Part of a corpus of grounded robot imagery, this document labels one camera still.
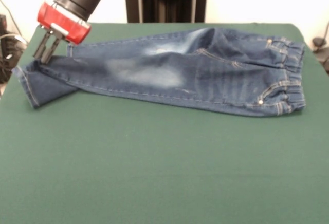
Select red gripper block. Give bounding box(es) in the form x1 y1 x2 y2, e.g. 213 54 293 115
33 2 92 64

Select blue denim jeans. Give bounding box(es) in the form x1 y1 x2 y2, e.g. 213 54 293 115
12 27 308 118

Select dark green table cloth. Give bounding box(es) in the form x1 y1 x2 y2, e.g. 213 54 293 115
0 23 329 224

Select thin grey cable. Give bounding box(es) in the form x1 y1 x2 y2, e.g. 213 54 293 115
0 0 26 42

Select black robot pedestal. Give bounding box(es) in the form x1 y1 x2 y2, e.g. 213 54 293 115
119 0 213 24

